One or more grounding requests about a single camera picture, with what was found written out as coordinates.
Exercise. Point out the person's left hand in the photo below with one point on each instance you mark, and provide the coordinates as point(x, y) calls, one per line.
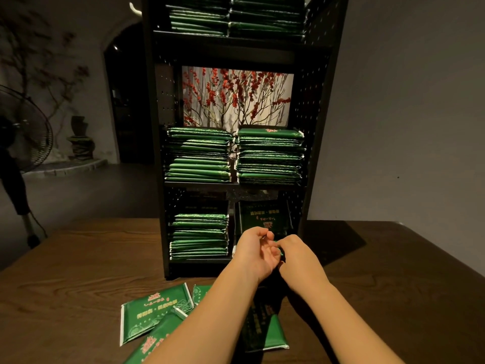
point(254, 257)

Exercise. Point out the person's right hand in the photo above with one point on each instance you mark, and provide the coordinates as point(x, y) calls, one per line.
point(303, 265)

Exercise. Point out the black metal shelf rack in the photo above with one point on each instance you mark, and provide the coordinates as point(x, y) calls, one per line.
point(326, 94)

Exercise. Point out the person's right forearm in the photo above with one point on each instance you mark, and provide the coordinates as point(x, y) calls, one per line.
point(352, 326)

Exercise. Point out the person's left forearm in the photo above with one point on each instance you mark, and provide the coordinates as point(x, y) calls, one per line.
point(204, 322)

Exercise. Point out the red berry branches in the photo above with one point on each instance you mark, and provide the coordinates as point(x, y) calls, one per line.
point(235, 98)

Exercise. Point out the dark vase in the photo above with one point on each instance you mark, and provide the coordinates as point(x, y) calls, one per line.
point(80, 140)

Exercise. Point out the black standing fan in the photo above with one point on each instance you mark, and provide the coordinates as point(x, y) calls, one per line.
point(19, 129)

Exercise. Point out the white hook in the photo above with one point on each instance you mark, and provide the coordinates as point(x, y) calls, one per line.
point(135, 9)

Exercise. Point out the bare branched tree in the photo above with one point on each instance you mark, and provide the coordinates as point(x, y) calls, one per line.
point(45, 64)

